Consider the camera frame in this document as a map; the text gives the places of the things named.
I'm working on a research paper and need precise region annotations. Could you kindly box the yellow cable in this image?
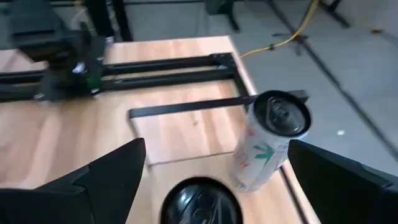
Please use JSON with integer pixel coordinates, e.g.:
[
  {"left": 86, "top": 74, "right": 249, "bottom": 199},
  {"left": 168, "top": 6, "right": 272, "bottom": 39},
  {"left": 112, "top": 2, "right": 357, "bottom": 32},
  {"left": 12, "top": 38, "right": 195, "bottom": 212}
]
[{"left": 239, "top": 0, "right": 321, "bottom": 60}]

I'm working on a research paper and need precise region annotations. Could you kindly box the black aluminium table frame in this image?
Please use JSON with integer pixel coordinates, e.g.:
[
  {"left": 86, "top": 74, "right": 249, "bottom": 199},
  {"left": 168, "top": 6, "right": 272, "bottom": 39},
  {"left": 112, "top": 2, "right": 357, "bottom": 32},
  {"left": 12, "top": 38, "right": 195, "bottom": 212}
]
[{"left": 0, "top": 52, "right": 312, "bottom": 224}]

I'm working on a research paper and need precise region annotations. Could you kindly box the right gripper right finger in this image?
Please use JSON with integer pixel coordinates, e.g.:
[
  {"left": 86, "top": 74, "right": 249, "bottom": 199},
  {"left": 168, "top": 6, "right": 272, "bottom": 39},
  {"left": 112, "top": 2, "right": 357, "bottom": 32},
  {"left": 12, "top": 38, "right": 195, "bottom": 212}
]
[{"left": 287, "top": 139, "right": 398, "bottom": 224}]

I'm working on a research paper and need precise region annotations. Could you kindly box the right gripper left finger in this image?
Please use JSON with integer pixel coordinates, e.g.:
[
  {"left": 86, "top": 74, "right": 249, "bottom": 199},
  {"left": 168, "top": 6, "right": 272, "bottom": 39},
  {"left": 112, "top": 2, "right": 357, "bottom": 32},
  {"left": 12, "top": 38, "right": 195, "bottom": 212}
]
[{"left": 0, "top": 138, "right": 147, "bottom": 224}]

